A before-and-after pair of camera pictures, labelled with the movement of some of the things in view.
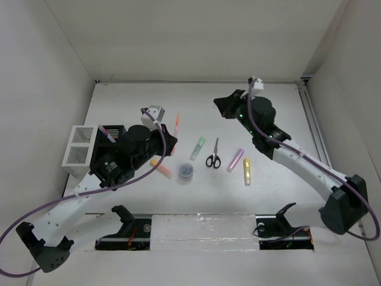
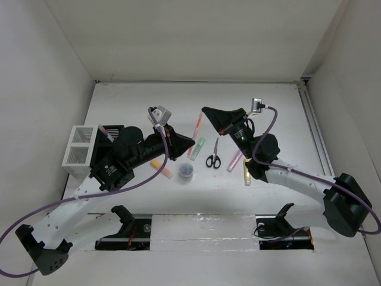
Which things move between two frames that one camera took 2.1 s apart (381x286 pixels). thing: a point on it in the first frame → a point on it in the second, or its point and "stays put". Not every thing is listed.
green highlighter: (197, 148) stays put
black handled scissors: (214, 159) stays put
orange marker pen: (177, 124) → (196, 131)
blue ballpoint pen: (105, 131) stays put
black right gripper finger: (228, 106) → (223, 120)
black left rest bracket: (134, 234) stays put
